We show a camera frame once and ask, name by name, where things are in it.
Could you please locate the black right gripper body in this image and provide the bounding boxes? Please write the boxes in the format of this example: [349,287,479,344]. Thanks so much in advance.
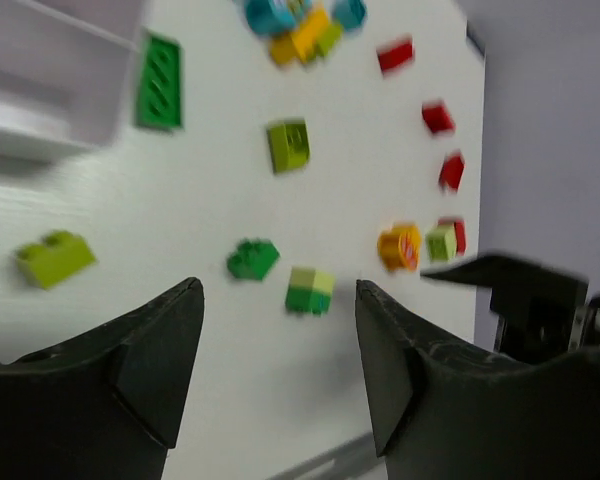
[489,279,600,364]

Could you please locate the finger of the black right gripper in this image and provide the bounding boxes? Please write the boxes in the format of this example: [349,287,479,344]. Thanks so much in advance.
[420,253,589,292]

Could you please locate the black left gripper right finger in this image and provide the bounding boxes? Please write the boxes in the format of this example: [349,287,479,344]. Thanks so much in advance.
[355,280,600,479]

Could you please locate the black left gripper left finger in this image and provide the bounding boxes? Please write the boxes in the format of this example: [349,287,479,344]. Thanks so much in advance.
[0,278,204,479]

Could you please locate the dark green small lego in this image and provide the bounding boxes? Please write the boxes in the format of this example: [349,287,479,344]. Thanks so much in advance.
[226,239,280,281]

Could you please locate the lime rounded lego brick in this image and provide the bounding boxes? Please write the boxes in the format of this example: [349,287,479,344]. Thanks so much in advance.
[312,22,343,58]

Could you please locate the red lego under gripper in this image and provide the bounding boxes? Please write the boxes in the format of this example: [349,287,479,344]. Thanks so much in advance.
[438,217,467,256]

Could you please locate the pale lime lego right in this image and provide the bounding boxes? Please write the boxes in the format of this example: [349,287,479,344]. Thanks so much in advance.
[425,224,457,263]

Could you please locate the yellow orange flower lego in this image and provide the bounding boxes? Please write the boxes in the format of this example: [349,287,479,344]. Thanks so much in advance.
[377,223,422,272]

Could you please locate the red lego brick far right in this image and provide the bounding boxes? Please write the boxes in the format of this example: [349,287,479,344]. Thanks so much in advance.
[438,151,465,192]

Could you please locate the red lego brick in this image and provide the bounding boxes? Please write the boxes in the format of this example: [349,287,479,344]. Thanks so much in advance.
[438,151,465,192]
[421,100,455,135]
[376,35,415,76]

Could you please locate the olive lime small lego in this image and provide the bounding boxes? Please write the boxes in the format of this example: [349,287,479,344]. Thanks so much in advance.
[15,230,96,290]

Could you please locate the green and pale lego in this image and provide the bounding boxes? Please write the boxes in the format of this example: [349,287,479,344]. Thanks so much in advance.
[285,266,335,315]

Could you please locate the red lego brick top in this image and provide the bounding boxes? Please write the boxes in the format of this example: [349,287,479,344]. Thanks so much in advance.
[376,35,415,76]

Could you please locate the lime sloped lego center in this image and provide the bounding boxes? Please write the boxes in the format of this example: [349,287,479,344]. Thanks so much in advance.
[266,118,310,174]

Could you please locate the dark green long lego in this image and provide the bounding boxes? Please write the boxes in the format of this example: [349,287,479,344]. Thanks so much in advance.
[134,30,183,131]

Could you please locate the teal small lego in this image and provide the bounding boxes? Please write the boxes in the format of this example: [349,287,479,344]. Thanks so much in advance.
[331,0,367,31]

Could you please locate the yellow lego brick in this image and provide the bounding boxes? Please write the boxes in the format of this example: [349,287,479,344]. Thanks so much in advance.
[269,4,331,67]

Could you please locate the white compartment container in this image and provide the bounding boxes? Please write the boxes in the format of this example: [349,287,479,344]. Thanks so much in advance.
[0,1,150,162]

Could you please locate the teal printed round lego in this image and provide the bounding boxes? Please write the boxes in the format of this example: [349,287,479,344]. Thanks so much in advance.
[244,0,312,36]

